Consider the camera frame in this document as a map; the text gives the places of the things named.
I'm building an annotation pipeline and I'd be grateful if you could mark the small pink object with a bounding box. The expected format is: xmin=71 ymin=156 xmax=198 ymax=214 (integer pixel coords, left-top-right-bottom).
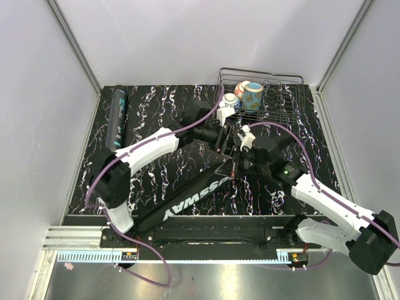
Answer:
xmin=64 ymin=262 xmax=74 ymax=271

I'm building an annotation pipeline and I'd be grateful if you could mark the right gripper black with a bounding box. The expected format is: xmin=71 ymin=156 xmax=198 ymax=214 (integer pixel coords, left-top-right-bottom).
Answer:
xmin=215 ymin=146 xmax=269 ymax=178

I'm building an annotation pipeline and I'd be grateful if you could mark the light blue butterfly cup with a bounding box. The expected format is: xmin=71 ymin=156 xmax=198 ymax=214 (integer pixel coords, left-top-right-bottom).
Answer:
xmin=242 ymin=82 xmax=263 ymax=113

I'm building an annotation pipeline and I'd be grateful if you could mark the dark wire dish rack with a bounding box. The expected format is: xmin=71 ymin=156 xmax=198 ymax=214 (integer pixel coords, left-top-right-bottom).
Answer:
xmin=215 ymin=67 xmax=306 ymax=126

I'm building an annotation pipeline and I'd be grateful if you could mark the red white patterned cup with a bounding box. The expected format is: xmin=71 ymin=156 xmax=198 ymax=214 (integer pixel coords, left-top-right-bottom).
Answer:
xmin=234 ymin=81 xmax=250 ymax=99

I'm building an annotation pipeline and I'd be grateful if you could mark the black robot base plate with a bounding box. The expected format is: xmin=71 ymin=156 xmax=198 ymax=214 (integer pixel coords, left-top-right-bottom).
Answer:
xmin=99 ymin=215 xmax=318 ymax=261

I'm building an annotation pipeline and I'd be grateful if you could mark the black shuttlecock tube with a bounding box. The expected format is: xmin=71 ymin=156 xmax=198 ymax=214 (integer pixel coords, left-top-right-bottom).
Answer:
xmin=106 ymin=86 xmax=127 ymax=151

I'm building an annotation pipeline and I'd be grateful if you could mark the black Crossway racket bag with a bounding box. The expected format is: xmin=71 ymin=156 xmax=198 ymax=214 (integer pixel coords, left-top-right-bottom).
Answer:
xmin=132 ymin=156 xmax=238 ymax=234

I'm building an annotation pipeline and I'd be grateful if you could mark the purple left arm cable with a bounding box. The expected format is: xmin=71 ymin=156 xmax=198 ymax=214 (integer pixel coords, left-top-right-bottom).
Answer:
xmin=84 ymin=84 xmax=224 ymax=288

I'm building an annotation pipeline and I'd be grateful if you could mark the blue white patterned bowl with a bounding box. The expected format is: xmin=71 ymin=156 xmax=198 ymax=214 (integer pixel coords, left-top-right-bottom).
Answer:
xmin=219 ymin=93 xmax=241 ymax=108

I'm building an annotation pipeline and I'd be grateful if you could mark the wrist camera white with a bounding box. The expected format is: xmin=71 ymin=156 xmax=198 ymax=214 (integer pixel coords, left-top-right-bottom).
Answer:
xmin=216 ymin=101 xmax=236 ymax=127
xmin=237 ymin=125 xmax=256 ymax=151

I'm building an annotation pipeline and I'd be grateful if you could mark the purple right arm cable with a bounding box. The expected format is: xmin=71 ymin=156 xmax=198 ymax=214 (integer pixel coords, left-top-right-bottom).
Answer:
xmin=249 ymin=122 xmax=400 ymax=271

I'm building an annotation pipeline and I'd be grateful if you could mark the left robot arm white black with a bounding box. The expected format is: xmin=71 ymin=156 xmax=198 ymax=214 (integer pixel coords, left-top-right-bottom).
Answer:
xmin=85 ymin=101 xmax=236 ymax=248

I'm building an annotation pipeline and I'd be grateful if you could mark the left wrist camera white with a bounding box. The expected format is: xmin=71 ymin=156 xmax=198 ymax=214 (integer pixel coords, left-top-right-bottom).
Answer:
xmin=216 ymin=101 xmax=236 ymax=127

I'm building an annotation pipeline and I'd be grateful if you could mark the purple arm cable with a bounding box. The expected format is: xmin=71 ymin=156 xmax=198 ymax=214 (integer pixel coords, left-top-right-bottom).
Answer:
xmin=84 ymin=84 xmax=224 ymax=288
xmin=249 ymin=122 xmax=400 ymax=271

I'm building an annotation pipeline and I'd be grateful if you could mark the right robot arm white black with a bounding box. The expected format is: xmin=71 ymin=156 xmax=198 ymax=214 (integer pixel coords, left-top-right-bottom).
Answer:
xmin=216 ymin=134 xmax=399 ymax=275

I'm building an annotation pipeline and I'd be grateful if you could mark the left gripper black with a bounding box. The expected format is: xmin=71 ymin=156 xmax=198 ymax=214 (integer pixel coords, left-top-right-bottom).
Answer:
xmin=194 ymin=122 xmax=235 ymax=157

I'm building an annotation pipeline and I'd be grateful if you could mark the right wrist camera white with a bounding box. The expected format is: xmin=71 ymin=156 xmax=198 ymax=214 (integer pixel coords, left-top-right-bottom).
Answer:
xmin=237 ymin=125 xmax=256 ymax=151

